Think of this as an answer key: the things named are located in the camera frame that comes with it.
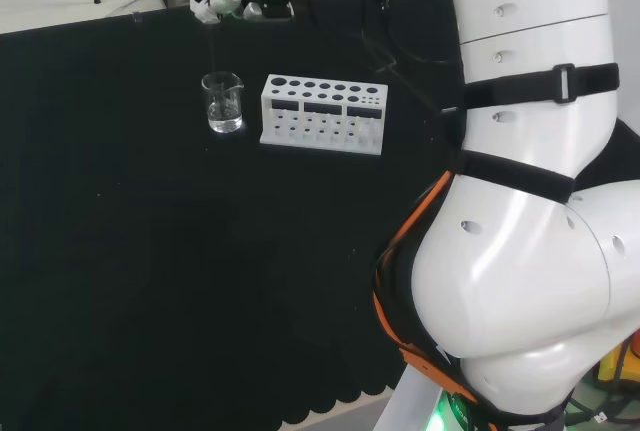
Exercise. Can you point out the clear glass beaker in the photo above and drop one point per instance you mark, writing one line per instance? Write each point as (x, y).
(223, 106)

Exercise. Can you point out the clear glass rod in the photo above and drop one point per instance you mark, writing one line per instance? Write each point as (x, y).
(214, 48)

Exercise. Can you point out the white test tube rack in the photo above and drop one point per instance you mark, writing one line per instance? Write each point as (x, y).
(320, 123)

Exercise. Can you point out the clear cloth clip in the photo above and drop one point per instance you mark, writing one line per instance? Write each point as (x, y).
(136, 16)

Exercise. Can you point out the yellow stop button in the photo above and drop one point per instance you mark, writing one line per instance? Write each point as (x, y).
(612, 361)

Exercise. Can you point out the black bench cloth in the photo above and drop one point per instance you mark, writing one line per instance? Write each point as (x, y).
(175, 251)

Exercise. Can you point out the pale board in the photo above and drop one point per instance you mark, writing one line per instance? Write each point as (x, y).
(405, 401)

